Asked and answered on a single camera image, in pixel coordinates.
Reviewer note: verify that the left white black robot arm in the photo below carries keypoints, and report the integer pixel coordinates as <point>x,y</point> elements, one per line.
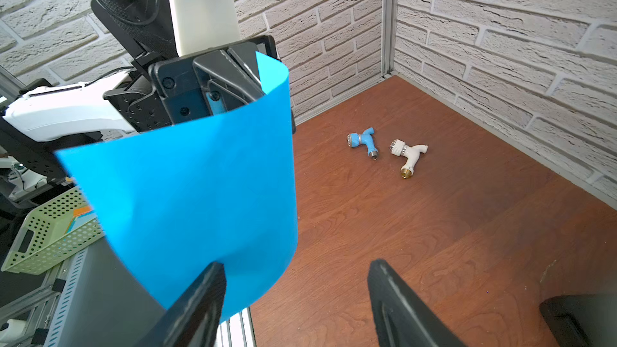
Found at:
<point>44,119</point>

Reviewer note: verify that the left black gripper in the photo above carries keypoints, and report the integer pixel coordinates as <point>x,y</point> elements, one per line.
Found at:
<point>220,90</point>

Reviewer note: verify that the blue square paper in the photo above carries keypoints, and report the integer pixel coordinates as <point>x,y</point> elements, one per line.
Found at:
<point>217,189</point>

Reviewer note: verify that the aluminium front rail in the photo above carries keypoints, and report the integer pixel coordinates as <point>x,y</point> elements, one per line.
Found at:
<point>237,331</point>

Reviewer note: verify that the blue plastic tap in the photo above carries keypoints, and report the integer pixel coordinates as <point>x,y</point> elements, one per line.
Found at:
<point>355,140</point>

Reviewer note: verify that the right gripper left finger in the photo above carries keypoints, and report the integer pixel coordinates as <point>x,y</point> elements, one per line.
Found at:
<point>194,318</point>

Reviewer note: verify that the black plastic case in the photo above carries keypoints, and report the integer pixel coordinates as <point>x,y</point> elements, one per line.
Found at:
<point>581,320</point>

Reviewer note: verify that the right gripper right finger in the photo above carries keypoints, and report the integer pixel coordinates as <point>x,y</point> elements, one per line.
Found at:
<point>401,318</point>

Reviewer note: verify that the green perforated basket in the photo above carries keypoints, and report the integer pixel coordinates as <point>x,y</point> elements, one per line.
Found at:
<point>52,233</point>

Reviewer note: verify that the white plastic tap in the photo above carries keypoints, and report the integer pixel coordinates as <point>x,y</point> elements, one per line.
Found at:
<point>411,153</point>

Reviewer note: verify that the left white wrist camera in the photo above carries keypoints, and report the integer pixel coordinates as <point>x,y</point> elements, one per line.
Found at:
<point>203,24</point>

